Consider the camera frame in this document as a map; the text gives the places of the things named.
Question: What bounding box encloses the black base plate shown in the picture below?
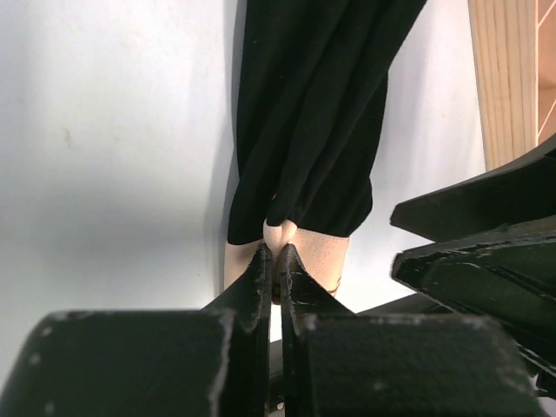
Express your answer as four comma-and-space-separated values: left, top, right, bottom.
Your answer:
269, 294, 555, 416

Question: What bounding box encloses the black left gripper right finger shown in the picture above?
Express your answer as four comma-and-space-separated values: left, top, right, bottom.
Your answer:
280, 244, 543, 416

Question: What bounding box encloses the wooden compartment tray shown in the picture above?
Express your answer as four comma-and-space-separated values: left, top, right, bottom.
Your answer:
468, 0, 555, 170

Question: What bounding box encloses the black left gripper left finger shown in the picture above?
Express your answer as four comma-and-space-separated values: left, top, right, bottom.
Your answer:
8, 245, 272, 416

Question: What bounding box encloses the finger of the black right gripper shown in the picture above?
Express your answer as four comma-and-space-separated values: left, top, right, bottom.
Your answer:
391, 228, 555, 374
390, 136, 555, 242

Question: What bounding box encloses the black underwear beige waistband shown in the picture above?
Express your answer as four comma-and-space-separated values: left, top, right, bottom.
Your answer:
223, 1, 424, 294

